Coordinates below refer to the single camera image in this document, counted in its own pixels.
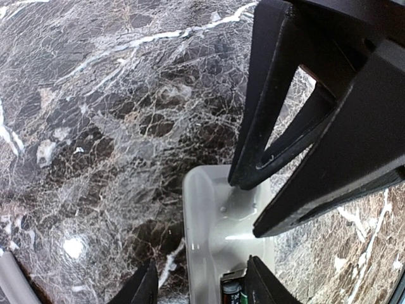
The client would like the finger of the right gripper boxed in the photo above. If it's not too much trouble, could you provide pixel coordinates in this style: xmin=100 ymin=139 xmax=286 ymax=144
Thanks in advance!
xmin=228 ymin=1 xmax=366 ymax=189
xmin=253 ymin=41 xmax=404 ymax=238

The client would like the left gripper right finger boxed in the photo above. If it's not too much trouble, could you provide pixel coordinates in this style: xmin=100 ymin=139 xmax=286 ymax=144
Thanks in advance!
xmin=246 ymin=256 xmax=301 ymax=304

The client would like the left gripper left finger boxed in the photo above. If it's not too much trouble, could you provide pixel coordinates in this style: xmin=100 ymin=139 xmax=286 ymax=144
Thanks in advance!
xmin=108 ymin=259 xmax=158 ymax=304

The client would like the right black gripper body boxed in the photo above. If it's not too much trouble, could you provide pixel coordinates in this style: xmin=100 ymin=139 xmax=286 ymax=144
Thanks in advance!
xmin=291 ymin=1 xmax=404 ymax=60

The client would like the dark blue orange AAA battery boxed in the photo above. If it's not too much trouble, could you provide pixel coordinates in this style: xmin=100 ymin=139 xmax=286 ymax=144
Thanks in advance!
xmin=221 ymin=281 xmax=241 ymax=304

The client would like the white universal remote control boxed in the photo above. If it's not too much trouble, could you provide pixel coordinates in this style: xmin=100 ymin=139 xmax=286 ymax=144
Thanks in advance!
xmin=182 ymin=165 xmax=275 ymax=303

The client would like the grey battery compartment cover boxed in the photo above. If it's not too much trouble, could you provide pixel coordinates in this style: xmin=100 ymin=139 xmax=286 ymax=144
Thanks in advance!
xmin=1 ymin=252 xmax=41 ymax=304

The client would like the green AAA battery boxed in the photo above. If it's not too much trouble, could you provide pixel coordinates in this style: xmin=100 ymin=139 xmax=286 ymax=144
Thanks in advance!
xmin=239 ymin=291 xmax=248 ymax=304

